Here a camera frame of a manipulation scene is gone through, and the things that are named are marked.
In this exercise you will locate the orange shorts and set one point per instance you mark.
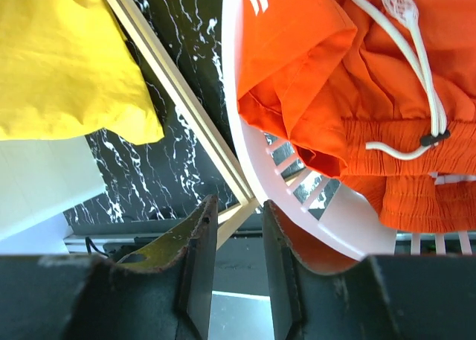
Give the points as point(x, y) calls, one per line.
point(385, 106)

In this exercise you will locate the yellow shorts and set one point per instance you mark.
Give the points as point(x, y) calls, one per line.
point(66, 72)

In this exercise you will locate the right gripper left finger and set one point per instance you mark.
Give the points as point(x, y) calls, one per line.
point(160, 291)

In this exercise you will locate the white laundry basket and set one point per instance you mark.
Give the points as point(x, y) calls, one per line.
point(333, 214)

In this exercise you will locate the white storage bin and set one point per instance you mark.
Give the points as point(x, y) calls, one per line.
point(40, 179)

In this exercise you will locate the wooden clothes rack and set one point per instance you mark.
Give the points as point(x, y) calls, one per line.
point(183, 97)

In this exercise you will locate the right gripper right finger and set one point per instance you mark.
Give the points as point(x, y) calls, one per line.
point(318, 293)

